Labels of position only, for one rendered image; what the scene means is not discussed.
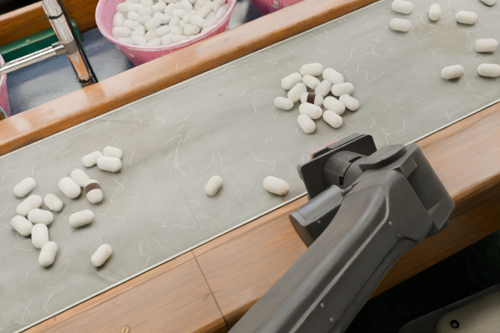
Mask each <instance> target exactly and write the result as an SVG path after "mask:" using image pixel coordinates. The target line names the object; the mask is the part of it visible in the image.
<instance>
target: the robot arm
mask: <svg viewBox="0 0 500 333"><path fill-rule="evenodd" d="M297 171H298V174H299V176H300V179H301V180H303V182H304V185H305V187H306V190H307V193H308V196H307V198H308V200H309V201H308V202H307V203H306V204H304V205H302V206H301V207H299V208H298V209H297V210H295V211H294V212H292V213H290V214H289V219H290V221H291V223H292V226H293V227H294V228H295V231H296V232H297V234H298V235H299V237H300V239H301V240H302V241H303V243H304V244H305V245H306V246H307V249H306V250H305V251H304V253H303V254H302V255H301V256H300V257H299V258H298V259H297V260H296V261H295V262H294V263H293V264H292V265H291V266H290V267H289V269H288V270H287V271H286V272H285V273H284V274H283V275H282V276H281V277H280V278H279V279H278V280H277V281H276V282H275V284H274V285H273V286H272V287H271V288H270V289H269V290H268V291H267V292H266V293H265V294H264V295H263V296H262V297H261V298H260V299H259V300H258V301H257V302H256V303H255V304H254V305H253V306H252V307H251V308H250V309H249V310H248V311H247V312H246V313H245V315H244V316H243V317H242V318H241V319H240V320H239V321H238V322H237V323H236V324H235V325H234V326H233V327H232V328H231V329H230V331H229V332H228V333H344V332H345V331H346V329H347V327H348V326H349V325H350V324H351V322H352V321H353V319H354V318H355V317H356V315H357V314H358V313H359V311H360V310H361V309H362V307H363V305H364V304H365V303H366V302H367V301H368V299H369V297H370V296H371V295H372V293H373V292H374V291H375V289H376V288H377V286H378V285H379V284H380V283H381V281H382V280H383V278H384V277H385V275H386V274H387V273H388V272H389V270H390V269H391V268H392V266H393V265H394V264H395V263H396V261H397V260H398V259H399V258H400V257H401V256H402V255H403V254H405V253H406V252H407V251H408V250H410V249H411V248H413V247H414V246H417V245H419V244H420V243H421V242H422V241H423V239H426V238H429V237H432V236H435V235H437V234H439V233H440V232H442V231H443V230H445V229H446V228H447V227H448V225H449V219H448V217H449V215H450V213H451V212H452V211H453V209H454V207H455V203H454V201H453V200H452V198H451V197H450V195H449V194H448V192H447V191H446V188H445V187H444V185H443V184H442V182H441V181H440V179H439V177H438V176H437V174H436V172H435V171H434V170H433V168H432V166H431V164H430V163H429V161H428V160H427V158H426V156H425V155H424V154H423V151H422V150H421V148H420V147H419V145H418V144H417V143H411V144H409V145H406V146H404V144H403V143H398V144H392V145H386V146H384V147H382V148H381V149H379V150H377V149H376V145H375V143H374V139H373V137H372V136H371V135H368V134H362V133H358V132H357V133H354V134H352V135H350V136H348V137H346V138H343V139H341V140H336V141H334V142H332V143H329V144H327V145H326V146H325V147H321V148H320V149H317V150H316V151H313V152H311V153H310V161H308V162H306V163H304V164H302V165H300V164H299V165H297Z"/></svg>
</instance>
